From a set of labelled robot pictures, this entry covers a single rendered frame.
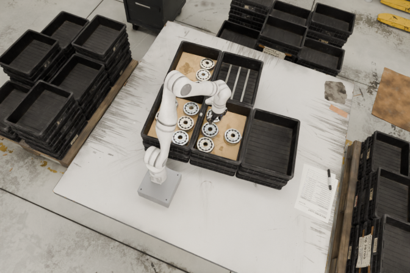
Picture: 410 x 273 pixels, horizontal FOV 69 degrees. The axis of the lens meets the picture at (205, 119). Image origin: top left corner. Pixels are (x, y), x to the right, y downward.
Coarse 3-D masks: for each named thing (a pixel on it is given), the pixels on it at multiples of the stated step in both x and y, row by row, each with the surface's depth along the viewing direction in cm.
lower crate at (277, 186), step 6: (240, 174) 182; (246, 174) 177; (246, 180) 185; (252, 180) 186; (258, 180) 181; (264, 180) 177; (270, 180) 175; (270, 186) 184; (276, 186) 183; (282, 186) 180
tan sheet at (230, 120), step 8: (224, 120) 193; (232, 120) 193; (240, 120) 194; (224, 128) 190; (232, 128) 190; (240, 128) 191; (200, 136) 185; (216, 136) 186; (232, 136) 187; (216, 144) 183; (224, 144) 184; (216, 152) 181; (224, 152) 181; (232, 152) 182
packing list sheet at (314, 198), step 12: (312, 168) 194; (312, 180) 190; (324, 180) 191; (336, 180) 191; (300, 192) 186; (312, 192) 186; (324, 192) 187; (300, 204) 182; (312, 204) 182; (324, 204) 183; (324, 216) 179
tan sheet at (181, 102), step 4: (180, 100) 198; (184, 100) 198; (160, 104) 195; (180, 104) 196; (184, 104) 196; (200, 104) 197; (180, 108) 194; (200, 108) 196; (180, 112) 193; (180, 116) 191; (196, 116) 192; (152, 124) 187; (176, 124) 188; (152, 128) 186; (176, 128) 187; (148, 132) 184; (152, 132) 184; (188, 132) 186; (156, 136) 183; (188, 144) 182
